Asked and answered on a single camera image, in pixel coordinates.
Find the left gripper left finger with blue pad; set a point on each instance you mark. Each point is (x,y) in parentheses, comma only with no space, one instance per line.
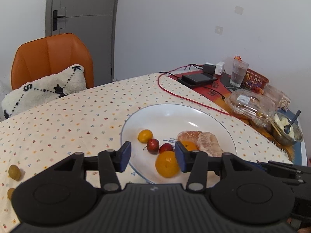
(111,162)

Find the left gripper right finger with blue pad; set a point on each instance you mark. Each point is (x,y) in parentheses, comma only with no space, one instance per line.
(194,162)

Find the small red fruit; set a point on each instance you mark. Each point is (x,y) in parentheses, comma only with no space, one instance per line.
(165,147)

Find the large orange tangerine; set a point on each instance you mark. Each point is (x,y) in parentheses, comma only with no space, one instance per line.
(167,165)

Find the peeled pomelo segment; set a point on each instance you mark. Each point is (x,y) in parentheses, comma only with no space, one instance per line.
(208,143)

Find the brown longan fruit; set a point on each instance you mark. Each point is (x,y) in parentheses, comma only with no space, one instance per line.
(10,193)
(14,172)

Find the right human hand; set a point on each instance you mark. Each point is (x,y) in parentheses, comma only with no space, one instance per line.
(305,230)

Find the large orange on plate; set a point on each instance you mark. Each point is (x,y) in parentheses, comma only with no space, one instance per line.
(189,146)

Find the pomelo segment on plate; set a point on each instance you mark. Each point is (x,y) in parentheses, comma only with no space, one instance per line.
(188,136)

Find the small orange on plate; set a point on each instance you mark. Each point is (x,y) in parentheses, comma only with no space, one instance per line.
(144,136)

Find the red fruit on plate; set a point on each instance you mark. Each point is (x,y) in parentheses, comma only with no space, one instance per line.
(153,146)

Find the white plate blue rim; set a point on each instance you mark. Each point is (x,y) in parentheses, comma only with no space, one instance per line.
(166,121)

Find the floral white tablecloth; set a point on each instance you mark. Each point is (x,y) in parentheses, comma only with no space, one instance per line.
(91,121)

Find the black spoon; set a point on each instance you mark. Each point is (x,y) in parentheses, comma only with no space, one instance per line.
(288,127)

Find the metal bowl with food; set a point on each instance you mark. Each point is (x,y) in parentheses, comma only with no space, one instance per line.
(279,121)

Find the red printed table mat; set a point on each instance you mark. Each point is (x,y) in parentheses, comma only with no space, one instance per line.
(221,89)

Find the clear plastic food container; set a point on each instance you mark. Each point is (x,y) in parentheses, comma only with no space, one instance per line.
(256,107)

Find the black power bank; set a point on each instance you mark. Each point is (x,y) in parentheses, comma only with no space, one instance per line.
(196,80)

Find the black power adapter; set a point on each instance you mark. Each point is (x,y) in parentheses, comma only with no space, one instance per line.
(208,69)

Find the white power adapter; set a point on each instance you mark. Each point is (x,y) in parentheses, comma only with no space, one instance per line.
(220,66)

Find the orange plastic basket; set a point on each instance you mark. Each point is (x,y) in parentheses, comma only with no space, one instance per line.
(254,81)

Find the clear drinking glass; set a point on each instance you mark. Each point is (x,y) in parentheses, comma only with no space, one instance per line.
(238,72)

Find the white fluffy patterned pillow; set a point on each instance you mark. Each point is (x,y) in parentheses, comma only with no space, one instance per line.
(41,91)

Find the orange leather chair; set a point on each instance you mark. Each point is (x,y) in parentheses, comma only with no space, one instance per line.
(50,55)

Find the grey door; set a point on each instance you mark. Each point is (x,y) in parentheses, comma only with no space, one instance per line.
(93,22)

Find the wall switch plate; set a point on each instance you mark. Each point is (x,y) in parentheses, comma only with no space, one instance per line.
(219,30)

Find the black door handle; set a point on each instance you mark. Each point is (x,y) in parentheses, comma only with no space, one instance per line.
(55,18)

